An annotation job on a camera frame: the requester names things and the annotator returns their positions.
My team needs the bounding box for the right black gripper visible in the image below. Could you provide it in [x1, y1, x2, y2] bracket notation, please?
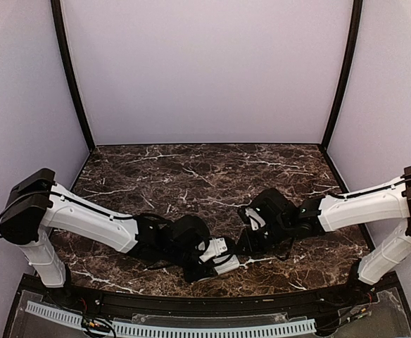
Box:
[233, 218, 291, 256]

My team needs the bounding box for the white remote control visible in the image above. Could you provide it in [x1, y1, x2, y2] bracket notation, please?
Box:
[213, 255, 240, 275]

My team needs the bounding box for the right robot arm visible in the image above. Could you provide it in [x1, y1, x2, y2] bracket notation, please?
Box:
[236, 166, 411, 306]

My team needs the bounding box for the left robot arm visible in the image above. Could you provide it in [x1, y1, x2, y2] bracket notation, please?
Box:
[0, 168, 229, 307]

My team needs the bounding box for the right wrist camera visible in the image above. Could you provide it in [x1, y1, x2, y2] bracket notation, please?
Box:
[238, 207, 266, 231]

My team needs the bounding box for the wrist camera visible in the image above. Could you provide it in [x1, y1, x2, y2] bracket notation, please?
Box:
[238, 207, 266, 231]
[196, 237, 234, 264]

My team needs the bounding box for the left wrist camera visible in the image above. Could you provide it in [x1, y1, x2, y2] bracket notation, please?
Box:
[196, 237, 234, 264]

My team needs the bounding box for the black front rail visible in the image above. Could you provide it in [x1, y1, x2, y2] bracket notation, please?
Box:
[64, 287, 355, 317]

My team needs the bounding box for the white slotted cable duct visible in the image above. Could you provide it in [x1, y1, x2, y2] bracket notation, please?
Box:
[25, 301, 317, 337]

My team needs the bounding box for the left black frame post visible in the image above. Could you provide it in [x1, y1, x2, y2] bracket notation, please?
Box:
[50, 0, 96, 152]

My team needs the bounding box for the black frame post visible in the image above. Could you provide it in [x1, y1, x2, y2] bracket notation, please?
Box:
[50, 0, 96, 152]
[320, 0, 363, 153]

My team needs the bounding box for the right black frame post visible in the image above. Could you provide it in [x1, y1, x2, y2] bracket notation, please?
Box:
[320, 0, 363, 153]

